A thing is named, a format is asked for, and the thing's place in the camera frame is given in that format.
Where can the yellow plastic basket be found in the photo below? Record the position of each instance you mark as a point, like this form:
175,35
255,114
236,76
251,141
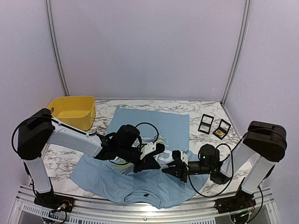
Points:
77,111

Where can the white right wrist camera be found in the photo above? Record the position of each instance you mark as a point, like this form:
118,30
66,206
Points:
180,157

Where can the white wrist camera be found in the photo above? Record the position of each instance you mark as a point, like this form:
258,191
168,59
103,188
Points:
180,157
151,149

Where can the left aluminium corner post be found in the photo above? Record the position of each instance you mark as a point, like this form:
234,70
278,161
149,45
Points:
55,49

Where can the black brooch box lid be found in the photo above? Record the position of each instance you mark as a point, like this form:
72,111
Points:
224,126

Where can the right aluminium corner post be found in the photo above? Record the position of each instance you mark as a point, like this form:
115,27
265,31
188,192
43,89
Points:
238,51

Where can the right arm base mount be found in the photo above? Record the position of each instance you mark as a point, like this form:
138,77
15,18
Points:
234,203

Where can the black brooch box base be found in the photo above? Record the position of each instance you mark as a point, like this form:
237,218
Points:
206,124

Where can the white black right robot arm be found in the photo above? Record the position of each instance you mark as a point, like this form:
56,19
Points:
265,143

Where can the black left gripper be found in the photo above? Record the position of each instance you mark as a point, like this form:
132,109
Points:
149,162

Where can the aluminium front rail frame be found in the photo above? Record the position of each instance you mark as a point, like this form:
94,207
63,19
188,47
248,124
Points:
102,211

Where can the aluminium corner post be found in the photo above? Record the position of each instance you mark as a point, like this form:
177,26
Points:
238,51
55,49

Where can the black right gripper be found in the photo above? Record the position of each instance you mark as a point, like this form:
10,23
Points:
181,170

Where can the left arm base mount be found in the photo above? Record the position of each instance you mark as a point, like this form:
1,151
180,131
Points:
55,202

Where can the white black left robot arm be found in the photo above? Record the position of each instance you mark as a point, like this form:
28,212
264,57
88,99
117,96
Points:
41,129

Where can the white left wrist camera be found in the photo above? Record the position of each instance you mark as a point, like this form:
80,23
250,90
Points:
151,149

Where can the light blue printed t-shirt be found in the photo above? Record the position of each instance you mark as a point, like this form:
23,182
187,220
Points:
116,181

